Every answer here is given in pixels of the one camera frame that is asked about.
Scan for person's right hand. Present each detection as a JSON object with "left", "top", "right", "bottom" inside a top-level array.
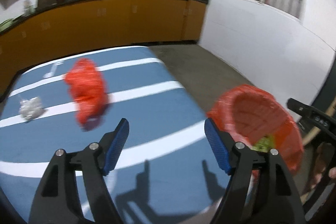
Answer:
[{"left": 309, "top": 143, "right": 336, "bottom": 188}]

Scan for green wrapper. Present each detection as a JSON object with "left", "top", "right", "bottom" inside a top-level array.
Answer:
[{"left": 252, "top": 135, "right": 276, "bottom": 152}]

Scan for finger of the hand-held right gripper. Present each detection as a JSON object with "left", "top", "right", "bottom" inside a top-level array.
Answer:
[{"left": 287, "top": 97, "right": 316, "bottom": 120}]

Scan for blue striped table cover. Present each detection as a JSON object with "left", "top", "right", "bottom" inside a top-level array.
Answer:
[{"left": 0, "top": 46, "right": 229, "bottom": 224}]

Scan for large orange plastic bag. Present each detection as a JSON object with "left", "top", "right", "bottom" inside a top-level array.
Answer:
[{"left": 64, "top": 57, "right": 110, "bottom": 132}]

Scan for trash bin with orange liner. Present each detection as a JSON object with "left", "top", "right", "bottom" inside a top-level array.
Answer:
[{"left": 206, "top": 84, "right": 305, "bottom": 180}]

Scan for tan wooden frame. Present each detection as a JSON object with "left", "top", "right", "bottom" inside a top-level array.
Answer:
[{"left": 302, "top": 99, "right": 336, "bottom": 147}]

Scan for green round object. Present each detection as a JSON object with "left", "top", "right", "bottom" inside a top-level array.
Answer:
[{"left": 0, "top": 19, "right": 13, "bottom": 31}]

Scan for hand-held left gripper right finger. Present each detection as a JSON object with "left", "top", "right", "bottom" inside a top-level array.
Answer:
[{"left": 204, "top": 118, "right": 306, "bottom": 224}]

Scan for dark door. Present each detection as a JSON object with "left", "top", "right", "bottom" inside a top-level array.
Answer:
[{"left": 310, "top": 51, "right": 336, "bottom": 114}]

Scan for yellow kitchen base cabinets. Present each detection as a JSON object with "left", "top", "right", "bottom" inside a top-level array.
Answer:
[{"left": 0, "top": 0, "right": 210, "bottom": 98}]

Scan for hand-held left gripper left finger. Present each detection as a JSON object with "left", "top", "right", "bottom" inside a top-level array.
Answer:
[{"left": 28, "top": 118, "right": 130, "bottom": 224}]

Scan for crumpled clear plastic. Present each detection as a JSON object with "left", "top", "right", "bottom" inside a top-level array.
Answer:
[{"left": 19, "top": 97, "right": 45, "bottom": 121}]

